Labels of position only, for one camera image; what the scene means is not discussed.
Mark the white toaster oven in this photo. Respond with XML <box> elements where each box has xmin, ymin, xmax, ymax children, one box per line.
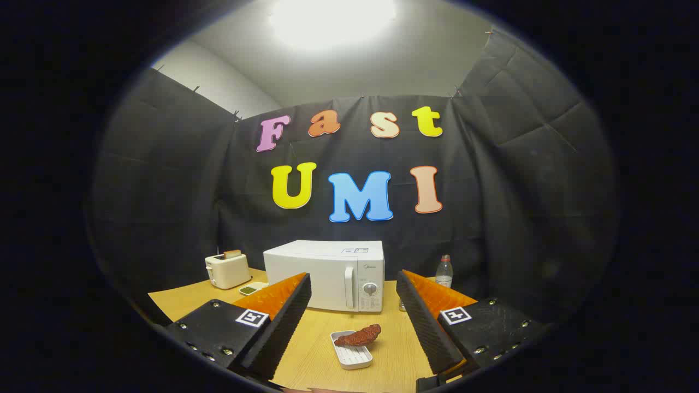
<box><xmin>263</xmin><ymin>240</ymin><xmax>386</xmax><ymax>313</ymax></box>

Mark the brown meat piece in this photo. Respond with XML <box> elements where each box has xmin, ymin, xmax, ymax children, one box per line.
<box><xmin>334</xmin><ymin>324</ymin><xmax>382</xmax><ymax>347</ymax></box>

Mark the clear water bottle red label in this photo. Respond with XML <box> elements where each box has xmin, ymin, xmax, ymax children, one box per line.
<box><xmin>435</xmin><ymin>254</ymin><xmax>454</xmax><ymax>289</ymax></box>

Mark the small white slotted tray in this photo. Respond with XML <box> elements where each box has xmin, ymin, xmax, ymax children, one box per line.
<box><xmin>330</xmin><ymin>330</ymin><xmax>374</xmax><ymax>371</ymax></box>

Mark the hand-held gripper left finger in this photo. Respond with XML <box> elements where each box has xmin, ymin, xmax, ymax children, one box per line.
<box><xmin>164</xmin><ymin>272</ymin><xmax>312</xmax><ymax>383</ymax></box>

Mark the cream bread toaster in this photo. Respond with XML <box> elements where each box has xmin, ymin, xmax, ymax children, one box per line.
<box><xmin>205</xmin><ymin>253</ymin><xmax>252</xmax><ymax>290</ymax></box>

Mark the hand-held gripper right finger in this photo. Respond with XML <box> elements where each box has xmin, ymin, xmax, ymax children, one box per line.
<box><xmin>396</xmin><ymin>269</ymin><xmax>549</xmax><ymax>383</ymax></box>

